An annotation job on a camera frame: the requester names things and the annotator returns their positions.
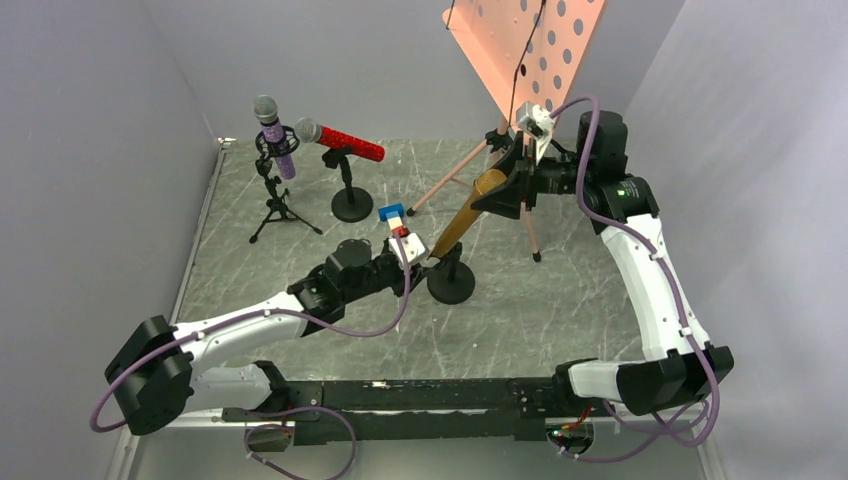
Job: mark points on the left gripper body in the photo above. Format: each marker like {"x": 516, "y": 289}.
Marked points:
{"x": 389, "y": 266}

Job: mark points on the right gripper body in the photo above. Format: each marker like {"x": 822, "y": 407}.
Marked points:
{"x": 523, "y": 183}

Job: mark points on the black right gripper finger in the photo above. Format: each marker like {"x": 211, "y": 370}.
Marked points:
{"x": 518, "y": 161}
{"x": 503, "y": 200}

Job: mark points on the gold microphone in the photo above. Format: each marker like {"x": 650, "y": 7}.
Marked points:
{"x": 466, "y": 216}

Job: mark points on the black round-base mic stand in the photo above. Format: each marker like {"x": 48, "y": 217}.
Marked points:
{"x": 350, "y": 204}

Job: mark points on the black tripod shock-mount stand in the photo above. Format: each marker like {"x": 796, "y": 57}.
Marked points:
{"x": 278, "y": 209}

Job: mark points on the red glitter microphone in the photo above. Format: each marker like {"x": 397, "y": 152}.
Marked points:
{"x": 308, "y": 130}

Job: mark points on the purple glitter microphone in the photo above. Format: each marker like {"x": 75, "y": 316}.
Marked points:
{"x": 276, "y": 138}

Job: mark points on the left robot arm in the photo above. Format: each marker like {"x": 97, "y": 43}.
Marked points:
{"x": 163, "y": 371}

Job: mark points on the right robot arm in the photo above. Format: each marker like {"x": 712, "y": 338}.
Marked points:
{"x": 680, "y": 364}

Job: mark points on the pink music stand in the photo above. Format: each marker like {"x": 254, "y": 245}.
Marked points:
{"x": 522, "y": 51}

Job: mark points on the blue white toy block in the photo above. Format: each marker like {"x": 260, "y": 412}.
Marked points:
{"x": 392, "y": 215}

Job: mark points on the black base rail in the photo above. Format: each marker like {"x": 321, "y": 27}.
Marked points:
{"x": 522, "y": 408}

